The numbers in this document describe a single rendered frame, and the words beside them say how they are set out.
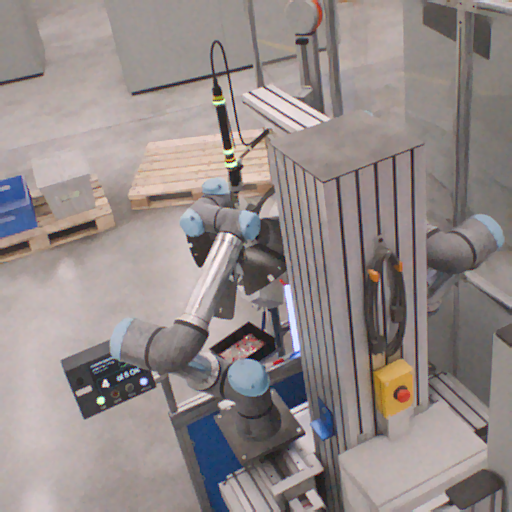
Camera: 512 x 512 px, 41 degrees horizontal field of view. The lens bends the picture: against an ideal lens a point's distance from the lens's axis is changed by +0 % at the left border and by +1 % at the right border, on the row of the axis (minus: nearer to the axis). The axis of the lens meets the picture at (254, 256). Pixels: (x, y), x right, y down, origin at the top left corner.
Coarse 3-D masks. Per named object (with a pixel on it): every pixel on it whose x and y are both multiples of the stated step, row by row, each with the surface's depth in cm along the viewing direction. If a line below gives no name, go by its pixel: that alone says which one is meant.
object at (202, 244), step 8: (208, 232) 293; (192, 240) 305; (200, 240) 300; (208, 240) 296; (192, 248) 307; (200, 248) 303; (208, 248) 299; (192, 256) 309; (200, 256) 305; (200, 264) 307
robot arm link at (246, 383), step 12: (240, 360) 206; (252, 360) 206; (228, 372) 204; (240, 372) 202; (252, 372) 202; (264, 372) 203; (228, 384) 203; (240, 384) 199; (252, 384) 199; (264, 384) 201; (228, 396) 204; (240, 396) 201; (252, 396) 200; (264, 396) 203; (240, 408) 205; (252, 408) 203; (264, 408) 205
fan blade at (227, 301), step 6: (228, 282) 281; (234, 282) 281; (228, 288) 281; (234, 288) 280; (222, 294) 281; (228, 294) 280; (234, 294) 280; (222, 300) 280; (228, 300) 280; (234, 300) 279; (222, 306) 280; (228, 306) 279; (234, 306) 279; (216, 312) 280; (222, 312) 280; (228, 312) 279; (234, 312) 278; (222, 318) 279; (228, 318) 278
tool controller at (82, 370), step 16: (80, 352) 227; (96, 352) 224; (64, 368) 219; (80, 368) 218; (96, 368) 220; (112, 368) 222; (128, 368) 225; (80, 384) 218; (96, 384) 222; (80, 400) 221; (96, 400) 223; (112, 400) 225
